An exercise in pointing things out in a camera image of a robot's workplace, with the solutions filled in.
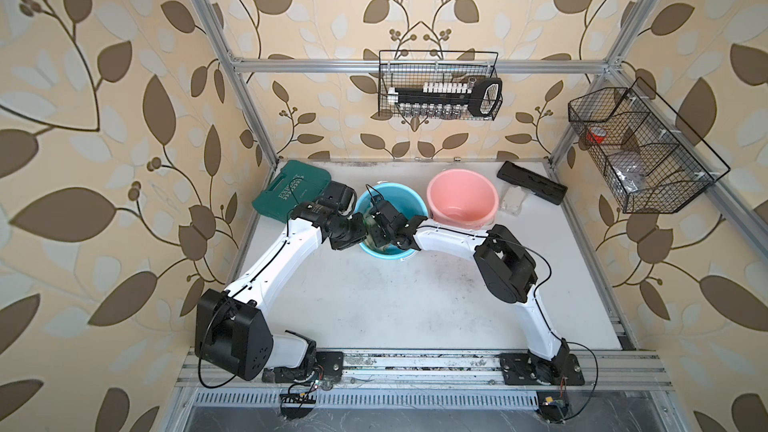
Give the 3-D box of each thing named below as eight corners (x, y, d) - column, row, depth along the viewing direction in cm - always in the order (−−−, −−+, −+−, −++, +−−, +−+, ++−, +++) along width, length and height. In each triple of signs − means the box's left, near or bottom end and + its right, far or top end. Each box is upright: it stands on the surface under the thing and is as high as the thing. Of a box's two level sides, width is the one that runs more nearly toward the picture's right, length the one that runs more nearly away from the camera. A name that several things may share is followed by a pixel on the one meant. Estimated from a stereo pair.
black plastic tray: (496, 177, 118) (497, 172, 116) (504, 164, 122) (506, 159, 120) (559, 205, 109) (563, 201, 107) (566, 191, 113) (569, 186, 111)
